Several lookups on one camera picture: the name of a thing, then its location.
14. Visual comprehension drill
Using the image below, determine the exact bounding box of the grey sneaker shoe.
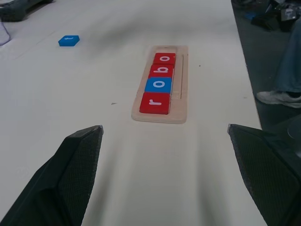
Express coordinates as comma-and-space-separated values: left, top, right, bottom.
256, 90, 301, 109

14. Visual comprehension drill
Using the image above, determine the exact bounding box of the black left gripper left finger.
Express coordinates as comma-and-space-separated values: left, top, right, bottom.
0, 125, 104, 226

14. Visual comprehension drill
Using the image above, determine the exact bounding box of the red letter r block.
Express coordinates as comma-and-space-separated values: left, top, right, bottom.
139, 91, 171, 115

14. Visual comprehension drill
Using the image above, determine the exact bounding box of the blue letter t block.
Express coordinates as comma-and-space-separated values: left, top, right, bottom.
58, 35, 80, 47

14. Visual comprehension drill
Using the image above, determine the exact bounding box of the blue letter o block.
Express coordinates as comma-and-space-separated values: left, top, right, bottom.
144, 77, 173, 94

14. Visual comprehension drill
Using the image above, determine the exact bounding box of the long wooden letter tray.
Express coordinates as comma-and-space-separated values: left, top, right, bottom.
131, 45, 189, 124

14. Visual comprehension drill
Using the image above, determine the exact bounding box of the red letter b block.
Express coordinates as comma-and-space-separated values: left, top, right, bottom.
148, 64, 175, 79

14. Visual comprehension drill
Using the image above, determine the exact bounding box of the person's leg in blue jeans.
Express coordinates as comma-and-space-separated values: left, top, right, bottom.
274, 17, 301, 94

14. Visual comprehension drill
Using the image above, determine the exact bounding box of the red letter o block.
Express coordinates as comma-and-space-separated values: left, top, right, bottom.
152, 52, 176, 66

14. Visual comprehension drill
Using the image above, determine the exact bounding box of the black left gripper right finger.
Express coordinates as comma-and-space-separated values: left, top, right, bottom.
227, 123, 301, 226

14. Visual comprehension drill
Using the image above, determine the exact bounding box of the black handheld controller device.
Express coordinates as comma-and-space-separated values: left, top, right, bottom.
0, 0, 54, 22

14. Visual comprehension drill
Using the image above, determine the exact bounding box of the black equipment pile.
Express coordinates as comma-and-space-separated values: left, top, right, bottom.
250, 0, 301, 32

